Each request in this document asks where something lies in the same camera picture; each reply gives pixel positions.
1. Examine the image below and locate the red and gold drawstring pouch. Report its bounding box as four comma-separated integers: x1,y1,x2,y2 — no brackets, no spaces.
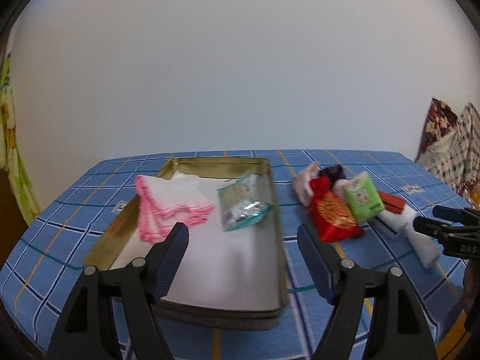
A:
307,177,365,242

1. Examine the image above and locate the white paper liner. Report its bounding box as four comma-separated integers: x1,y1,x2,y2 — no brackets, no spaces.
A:
112,172,282,310

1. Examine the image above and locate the dark red floral pillow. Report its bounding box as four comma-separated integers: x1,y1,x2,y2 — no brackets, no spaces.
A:
420,97,460,158

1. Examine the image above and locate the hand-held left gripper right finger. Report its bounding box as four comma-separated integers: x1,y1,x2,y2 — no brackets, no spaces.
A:
296,224,437,360

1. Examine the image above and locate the person's right forearm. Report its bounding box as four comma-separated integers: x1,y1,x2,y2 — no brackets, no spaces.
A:
462,260,480,317

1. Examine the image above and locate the blue plaid tablecloth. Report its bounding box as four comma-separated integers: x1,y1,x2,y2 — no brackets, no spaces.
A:
0,149,480,360

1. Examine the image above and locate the white cloth with pink trim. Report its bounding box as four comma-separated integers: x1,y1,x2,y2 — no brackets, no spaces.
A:
135,174,215,242

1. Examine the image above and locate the red soft case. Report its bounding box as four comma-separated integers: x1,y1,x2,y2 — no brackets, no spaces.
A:
376,191,404,214

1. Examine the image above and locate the pink fluffy cloth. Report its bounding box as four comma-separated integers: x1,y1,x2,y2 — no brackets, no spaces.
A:
293,162,321,207

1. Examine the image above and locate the green floral curtain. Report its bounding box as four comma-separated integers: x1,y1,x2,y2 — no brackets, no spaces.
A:
0,52,42,226

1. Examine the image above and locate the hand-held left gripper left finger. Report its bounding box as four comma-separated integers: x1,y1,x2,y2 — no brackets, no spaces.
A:
47,222,190,360

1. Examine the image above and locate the clear plastic tissue packet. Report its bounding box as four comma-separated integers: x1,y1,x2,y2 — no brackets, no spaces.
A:
217,174,272,232

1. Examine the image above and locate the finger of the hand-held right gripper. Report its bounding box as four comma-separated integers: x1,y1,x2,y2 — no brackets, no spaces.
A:
431,204,480,226
412,216,480,259

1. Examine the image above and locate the gold metal tin box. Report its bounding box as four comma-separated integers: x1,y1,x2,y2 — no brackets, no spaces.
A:
83,157,289,331

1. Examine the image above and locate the dark purple scrunchie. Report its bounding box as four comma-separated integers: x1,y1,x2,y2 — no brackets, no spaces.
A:
319,165,347,186

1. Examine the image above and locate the white sponge block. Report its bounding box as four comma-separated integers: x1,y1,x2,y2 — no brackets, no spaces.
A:
371,207,419,241

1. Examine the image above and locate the green tissue pack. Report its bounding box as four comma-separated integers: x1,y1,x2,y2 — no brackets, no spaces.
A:
343,171,386,223

